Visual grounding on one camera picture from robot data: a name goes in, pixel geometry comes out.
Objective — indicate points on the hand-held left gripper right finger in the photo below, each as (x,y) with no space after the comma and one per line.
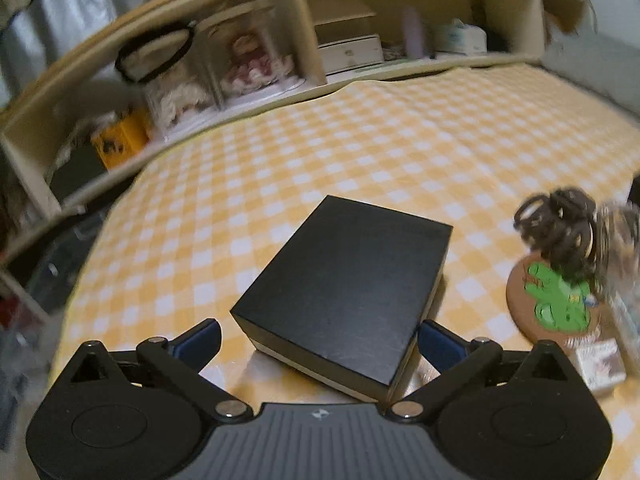
(440,345)

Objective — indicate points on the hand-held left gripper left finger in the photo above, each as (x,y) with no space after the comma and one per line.
(200,342)

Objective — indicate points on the black and white gift box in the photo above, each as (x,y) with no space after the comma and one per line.
(345,280)

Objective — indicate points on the glass jar with wooden lid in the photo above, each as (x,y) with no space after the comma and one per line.
(620,240)

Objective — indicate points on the round coaster with green frog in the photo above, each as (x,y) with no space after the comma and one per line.
(550,300)

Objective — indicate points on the small printed box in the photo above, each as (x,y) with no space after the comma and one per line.
(600,365)

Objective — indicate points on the brown hair claw clip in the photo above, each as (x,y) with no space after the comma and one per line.
(565,230)

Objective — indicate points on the yellow checked cloth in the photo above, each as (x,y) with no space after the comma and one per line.
(300,160)

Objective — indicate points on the yellow box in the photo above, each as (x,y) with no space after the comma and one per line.
(120,140)

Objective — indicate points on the clear case with cream doll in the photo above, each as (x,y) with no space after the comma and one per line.
(180,100)

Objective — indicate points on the clear case with red doll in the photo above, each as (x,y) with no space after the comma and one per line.
(255,65)

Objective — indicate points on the black hair band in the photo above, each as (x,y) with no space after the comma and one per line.
(120,62)

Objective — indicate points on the white desktop drawer box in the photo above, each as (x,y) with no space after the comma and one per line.
(350,52)

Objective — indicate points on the pale tissue pack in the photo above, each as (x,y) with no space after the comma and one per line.
(460,37)

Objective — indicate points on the purple bottle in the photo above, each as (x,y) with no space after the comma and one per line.
(413,32)

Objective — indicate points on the grey pillow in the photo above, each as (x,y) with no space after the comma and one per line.
(600,75)

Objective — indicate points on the wooden headboard shelf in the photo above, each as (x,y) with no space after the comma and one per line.
(300,25)

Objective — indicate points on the grey curtain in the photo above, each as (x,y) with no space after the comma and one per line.
(75,0)

